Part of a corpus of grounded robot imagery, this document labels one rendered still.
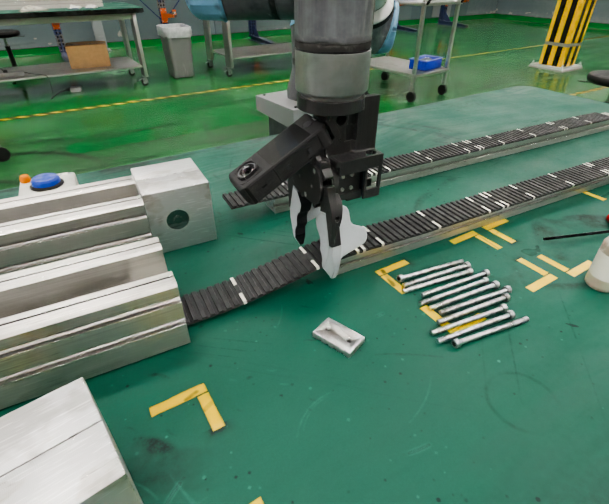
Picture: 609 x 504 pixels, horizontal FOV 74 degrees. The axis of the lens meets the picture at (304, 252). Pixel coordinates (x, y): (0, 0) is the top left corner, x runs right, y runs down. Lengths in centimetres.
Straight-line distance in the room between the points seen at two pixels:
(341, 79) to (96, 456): 35
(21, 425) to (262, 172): 28
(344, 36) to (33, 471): 39
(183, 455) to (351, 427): 15
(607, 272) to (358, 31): 42
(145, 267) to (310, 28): 30
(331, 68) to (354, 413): 32
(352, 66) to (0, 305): 41
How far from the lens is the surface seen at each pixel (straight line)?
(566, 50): 674
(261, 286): 50
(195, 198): 59
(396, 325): 49
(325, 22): 41
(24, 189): 76
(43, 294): 49
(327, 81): 41
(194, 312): 49
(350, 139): 47
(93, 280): 49
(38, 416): 34
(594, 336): 57
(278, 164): 42
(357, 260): 56
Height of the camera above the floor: 112
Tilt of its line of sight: 35 degrees down
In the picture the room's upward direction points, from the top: straight up
